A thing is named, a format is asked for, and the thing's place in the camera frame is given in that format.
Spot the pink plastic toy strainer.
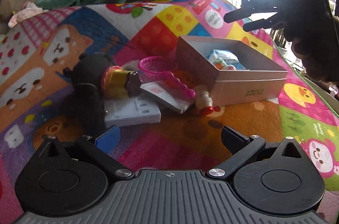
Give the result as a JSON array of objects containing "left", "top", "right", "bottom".
[{"left": 138, "top": 56, "right": 195, "bottom": 99}]

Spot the pink white cloth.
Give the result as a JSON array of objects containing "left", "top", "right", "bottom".
[{"left": 8, "top": 2, "right": 48, "bottom": 28}]

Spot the white red card packet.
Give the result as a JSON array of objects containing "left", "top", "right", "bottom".
[{"left": 140, "top": 81, "right": 195, "bottom": 114}]

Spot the white battery charger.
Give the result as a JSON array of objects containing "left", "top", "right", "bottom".
[{"left": 104, "top": 95, "right": 161, "bottom": 127}]

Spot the white bottle red cap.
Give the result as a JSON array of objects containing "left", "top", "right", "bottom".
[{"left": 194, "top": 85, "right": 214, "bottom": 116}]

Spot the pink cardboard box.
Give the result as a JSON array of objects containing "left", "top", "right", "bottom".
[{"left": 176, "top": 36, "right": 288, "bottom": 106}]

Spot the blue white tissue packet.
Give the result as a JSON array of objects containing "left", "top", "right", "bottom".
[{"left": 207, "top": 49, "right": 246, "bottom": 71}]

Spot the black plush mouse toy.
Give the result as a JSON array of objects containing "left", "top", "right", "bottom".
[{"left": 62, "top": 53, "right": 114, "bottom": 136}]

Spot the colourful cartoon play mat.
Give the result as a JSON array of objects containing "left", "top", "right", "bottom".
[{"left": 1, "top": 0, "right": 338, "bottom": 223}]

